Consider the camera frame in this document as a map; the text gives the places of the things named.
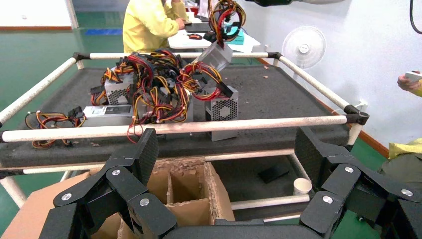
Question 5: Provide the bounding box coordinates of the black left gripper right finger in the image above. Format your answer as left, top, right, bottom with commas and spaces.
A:
293, 126, 422, 239

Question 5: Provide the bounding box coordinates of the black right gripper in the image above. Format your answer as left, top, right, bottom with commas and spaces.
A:
244, 0, 294, 8

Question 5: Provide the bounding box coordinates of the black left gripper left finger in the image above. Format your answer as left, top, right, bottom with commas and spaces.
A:
38, 127, 178, 239

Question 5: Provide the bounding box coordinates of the silver power supply with wires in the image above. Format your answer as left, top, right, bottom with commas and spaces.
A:
194, 0, 247, 73

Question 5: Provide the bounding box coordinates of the white smartphone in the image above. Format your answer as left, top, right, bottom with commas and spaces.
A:
405, 70, 422, 83

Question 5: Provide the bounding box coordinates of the cardboard box with dividers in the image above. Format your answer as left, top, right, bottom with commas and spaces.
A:
0, 158, 236, 239

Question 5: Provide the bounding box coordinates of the bare human hand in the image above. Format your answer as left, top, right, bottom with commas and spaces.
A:
397, 73, 422, 92

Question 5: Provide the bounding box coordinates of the teal packet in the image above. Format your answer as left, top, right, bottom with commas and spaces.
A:
226, 28, 247, 46

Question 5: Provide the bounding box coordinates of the person in yellow jacket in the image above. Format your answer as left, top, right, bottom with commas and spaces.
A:
378, 86, 422, 194
122, 0, 189, 54

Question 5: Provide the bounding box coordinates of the white standing fan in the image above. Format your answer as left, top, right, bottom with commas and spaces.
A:
282, 25, 327, 82

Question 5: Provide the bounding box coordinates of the white paper cup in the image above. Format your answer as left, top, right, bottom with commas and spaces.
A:
293, 177, 313, 196

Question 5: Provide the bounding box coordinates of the slim labelled power supply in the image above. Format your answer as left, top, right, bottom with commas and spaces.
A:
24, 105, 135, 150

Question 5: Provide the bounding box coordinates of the black laptop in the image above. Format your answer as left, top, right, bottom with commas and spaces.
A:
184, 21, 211, 34

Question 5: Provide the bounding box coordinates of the black flat pad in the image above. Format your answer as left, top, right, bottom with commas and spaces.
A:
257, 164, 291, 184

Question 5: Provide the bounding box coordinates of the mesh-sided silver power supply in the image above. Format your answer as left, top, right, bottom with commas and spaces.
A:
90, 49, 156, 107

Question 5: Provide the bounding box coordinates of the white desk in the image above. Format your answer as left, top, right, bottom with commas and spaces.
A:
167, 18, 262, 54

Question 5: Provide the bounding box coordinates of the fan-grill silver power supply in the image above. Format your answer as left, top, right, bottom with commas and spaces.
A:
178, 61, 240, 143

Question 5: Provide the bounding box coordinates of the pipe-frame cart with grey felt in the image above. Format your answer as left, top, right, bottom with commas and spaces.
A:
0, 51, 371, 226

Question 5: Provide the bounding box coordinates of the silver power supply under wires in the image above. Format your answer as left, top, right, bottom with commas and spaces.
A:
126, 49, 195, 146

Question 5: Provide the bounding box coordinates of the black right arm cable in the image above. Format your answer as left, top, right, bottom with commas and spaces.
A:
409, 0, 422, 35

